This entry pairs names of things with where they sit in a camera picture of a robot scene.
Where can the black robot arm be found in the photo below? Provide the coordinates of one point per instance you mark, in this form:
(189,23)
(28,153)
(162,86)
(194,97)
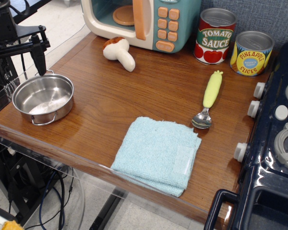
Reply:
(7,67)

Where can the spoon with yellow handle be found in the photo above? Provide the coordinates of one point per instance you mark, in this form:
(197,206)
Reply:
(203,120)

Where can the plush mushroom toy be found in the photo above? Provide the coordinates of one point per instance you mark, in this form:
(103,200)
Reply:
(117,48)

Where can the light blue folded towel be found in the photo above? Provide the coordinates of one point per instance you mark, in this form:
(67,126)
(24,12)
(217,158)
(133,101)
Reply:
(158,155)

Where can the tomato sauce can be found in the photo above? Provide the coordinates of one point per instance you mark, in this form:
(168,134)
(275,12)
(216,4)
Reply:
(215,32)

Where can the pineapple slices can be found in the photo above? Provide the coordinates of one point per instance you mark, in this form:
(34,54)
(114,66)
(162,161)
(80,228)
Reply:
(251,53)

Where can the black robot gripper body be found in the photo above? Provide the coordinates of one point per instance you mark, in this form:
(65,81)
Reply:
(16,39)

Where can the black desk at left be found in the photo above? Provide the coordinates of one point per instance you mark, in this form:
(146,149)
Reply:
(22,9)

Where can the teal toy microwave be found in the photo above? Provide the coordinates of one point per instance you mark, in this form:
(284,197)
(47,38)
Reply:
(160,25)

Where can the dark blue toy stove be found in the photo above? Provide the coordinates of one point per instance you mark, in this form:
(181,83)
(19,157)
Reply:
(261,202)

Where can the yellow object at floor corner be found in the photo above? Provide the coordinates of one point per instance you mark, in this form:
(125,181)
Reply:
(11,225)

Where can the stainless steel bowl with handles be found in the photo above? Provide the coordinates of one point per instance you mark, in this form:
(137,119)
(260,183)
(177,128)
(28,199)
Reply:
(42,100)

